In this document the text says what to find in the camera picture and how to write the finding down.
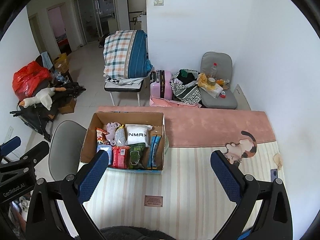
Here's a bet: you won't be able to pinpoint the grey and yellow packet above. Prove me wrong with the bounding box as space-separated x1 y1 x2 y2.
114 124 127 147

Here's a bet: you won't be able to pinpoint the orange snack packet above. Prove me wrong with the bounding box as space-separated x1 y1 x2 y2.
96 127 110 145

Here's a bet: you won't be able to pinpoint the white leaning board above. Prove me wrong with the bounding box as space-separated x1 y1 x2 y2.
234 84 252 111

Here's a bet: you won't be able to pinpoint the open cardboard carton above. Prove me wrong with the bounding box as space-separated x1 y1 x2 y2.
52 53 69 73

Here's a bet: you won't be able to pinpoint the blue smartphone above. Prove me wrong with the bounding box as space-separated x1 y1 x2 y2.
270 169 282 183

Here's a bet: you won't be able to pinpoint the red packet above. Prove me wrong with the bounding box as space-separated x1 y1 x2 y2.
112 146 130 169

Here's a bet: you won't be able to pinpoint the small brown cardboard box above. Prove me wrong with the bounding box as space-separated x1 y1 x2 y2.
57 97 77 115

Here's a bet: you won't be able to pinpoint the glass sliding door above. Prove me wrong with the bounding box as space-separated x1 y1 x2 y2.
72 0 119 48

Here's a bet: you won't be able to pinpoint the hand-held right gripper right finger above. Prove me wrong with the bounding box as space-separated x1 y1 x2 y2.
210 150 293 240

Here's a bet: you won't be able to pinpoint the pink striped cat mat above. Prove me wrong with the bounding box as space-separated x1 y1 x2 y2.
77 106 285 230

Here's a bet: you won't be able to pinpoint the green wipes packet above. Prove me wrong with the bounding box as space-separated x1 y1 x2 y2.
129 142 147 170

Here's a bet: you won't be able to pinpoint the white padded bench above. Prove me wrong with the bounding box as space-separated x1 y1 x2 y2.
104 80 145 106

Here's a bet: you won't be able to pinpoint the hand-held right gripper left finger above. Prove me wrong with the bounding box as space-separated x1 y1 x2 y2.
26 150 110 240

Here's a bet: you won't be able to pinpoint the slim blue packet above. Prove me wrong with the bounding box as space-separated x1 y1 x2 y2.
147 134 160 169

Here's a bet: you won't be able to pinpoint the white flat box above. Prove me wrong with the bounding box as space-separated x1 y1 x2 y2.
200 82 223 98

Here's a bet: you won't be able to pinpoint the blue star-print tissue pack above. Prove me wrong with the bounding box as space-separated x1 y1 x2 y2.
97 144 113 167

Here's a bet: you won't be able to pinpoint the grey cushioned chair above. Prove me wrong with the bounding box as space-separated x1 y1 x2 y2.
200 52 238 110

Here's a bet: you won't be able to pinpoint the dark folded clothes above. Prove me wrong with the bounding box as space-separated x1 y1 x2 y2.
179 69 199 83

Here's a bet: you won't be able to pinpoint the white goose plush toy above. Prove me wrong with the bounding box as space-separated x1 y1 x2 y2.
19 87 66 110

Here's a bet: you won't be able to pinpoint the pink cloth bag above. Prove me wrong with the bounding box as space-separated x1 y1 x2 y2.
149 97 202 109

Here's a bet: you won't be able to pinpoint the white folded sheet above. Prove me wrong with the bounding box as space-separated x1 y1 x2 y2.
105 76 145 87

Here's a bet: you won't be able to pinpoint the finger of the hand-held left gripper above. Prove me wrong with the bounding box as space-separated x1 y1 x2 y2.
0 136 21 157
15 141 50 167

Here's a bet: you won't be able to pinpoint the light blue cloth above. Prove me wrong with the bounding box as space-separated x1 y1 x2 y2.
40 52 53 69

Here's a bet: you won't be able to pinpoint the plaid and blue folded quilt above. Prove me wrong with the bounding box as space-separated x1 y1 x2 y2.
103 30 153 79

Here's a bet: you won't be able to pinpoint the pink suitcase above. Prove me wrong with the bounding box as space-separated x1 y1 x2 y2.
149 70 173 100

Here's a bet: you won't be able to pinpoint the purple plush toy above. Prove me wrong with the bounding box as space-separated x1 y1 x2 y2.
106 122 122 145

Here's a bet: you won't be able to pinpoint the grey shell chair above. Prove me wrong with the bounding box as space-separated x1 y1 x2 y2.
49 120 87 182

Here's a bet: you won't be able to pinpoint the white soft pouch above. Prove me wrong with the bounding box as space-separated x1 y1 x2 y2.
124 124 153 148

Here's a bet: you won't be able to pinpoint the black folded stroller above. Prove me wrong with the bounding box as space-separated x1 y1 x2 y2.
10 81 87 143

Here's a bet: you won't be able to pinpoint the yellow plastic bag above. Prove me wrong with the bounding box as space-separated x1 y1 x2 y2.
197 73 209 88

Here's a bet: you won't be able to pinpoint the red plastic bag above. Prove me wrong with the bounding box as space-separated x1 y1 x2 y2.
12 61 52 100

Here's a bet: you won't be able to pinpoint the black white patterned tote bag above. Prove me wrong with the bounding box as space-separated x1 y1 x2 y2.
170 69 202 104

